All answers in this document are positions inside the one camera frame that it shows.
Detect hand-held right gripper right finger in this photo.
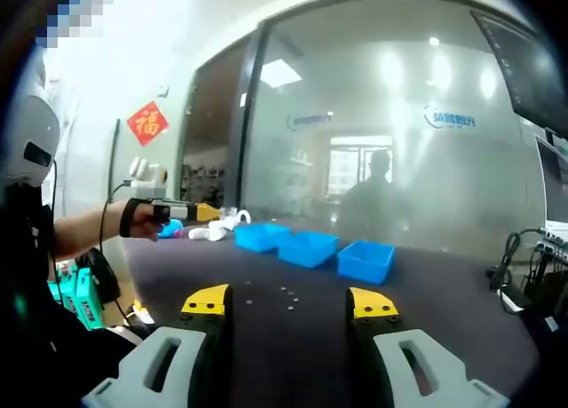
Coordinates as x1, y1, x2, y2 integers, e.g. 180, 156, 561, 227
345, 286, 511, 408

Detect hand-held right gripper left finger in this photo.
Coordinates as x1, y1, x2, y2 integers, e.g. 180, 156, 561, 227
82, 283, 234, 408

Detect blue plastic bin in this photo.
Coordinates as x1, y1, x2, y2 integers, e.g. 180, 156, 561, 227
336, 240, 396, 286
278, 231, 339, 269
233, 223, 292, 254

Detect screws nuts and washers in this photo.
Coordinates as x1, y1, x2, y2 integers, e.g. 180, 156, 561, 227
245, 280, 299, 312

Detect person's left hand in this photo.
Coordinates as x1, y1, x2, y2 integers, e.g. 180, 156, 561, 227
119, 198, 172, 243

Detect white crumpled cloth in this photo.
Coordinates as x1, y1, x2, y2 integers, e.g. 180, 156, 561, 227
188, 216, 241, 243

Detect blue tissue packet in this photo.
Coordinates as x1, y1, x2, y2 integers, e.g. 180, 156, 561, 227
157, 218, 184, 239

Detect dark door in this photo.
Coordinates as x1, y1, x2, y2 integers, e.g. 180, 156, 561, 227
179, 30, 272, 209

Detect teal box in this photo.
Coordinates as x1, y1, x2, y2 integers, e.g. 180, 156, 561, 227
48, 265, 106, 332

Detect black bag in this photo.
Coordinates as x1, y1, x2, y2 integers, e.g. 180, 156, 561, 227
75, 247, 122, 305

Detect black and white power adapter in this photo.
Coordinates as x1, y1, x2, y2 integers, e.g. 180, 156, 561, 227
496, 287, 529, 314

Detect person's dark clothing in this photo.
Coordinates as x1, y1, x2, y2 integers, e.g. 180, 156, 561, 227
0, 181, 138, 408

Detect white worn chest device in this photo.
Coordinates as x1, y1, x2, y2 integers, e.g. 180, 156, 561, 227
4, 95, 61, 190

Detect black laptop stand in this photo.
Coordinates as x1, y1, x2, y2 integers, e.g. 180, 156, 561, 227
527, 243, 568, 320

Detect white laptop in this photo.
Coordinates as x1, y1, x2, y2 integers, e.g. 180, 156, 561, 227
534, 134, 568, 263

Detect red diamond wall decoration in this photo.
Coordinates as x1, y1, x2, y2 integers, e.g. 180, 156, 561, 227
126, 100, 170, 147

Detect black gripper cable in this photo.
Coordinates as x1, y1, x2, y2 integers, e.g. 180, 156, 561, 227
98, 180, 134, 327

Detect black power cable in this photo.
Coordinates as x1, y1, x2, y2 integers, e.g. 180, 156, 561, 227
487, 228, 547, 292

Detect large black wall monitor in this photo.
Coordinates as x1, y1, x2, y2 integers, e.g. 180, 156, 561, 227
469, 9, 568, 138

